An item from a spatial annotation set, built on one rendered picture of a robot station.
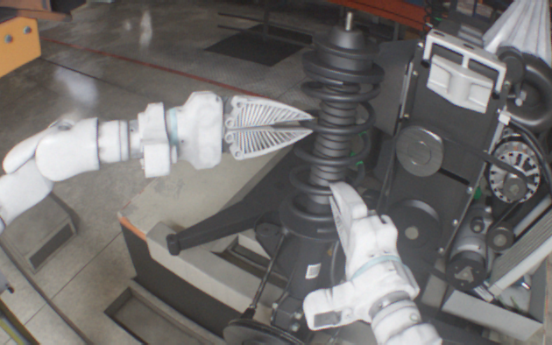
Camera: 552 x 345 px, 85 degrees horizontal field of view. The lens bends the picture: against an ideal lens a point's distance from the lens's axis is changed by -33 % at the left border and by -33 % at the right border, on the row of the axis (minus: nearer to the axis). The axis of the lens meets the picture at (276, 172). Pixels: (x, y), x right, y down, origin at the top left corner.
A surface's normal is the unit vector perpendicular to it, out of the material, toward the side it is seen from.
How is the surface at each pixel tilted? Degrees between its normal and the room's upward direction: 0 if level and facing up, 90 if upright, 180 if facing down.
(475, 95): 90
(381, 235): 43
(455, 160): 90
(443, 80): 90
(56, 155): 74
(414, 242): 90
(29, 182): 67
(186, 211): 0
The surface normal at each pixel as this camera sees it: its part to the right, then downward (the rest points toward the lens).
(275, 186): 0.07, -0.77
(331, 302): -0.15, -0.83
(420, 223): -0.51, 0.52
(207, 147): 0.42, 0.38
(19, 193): 0.84, 0.00
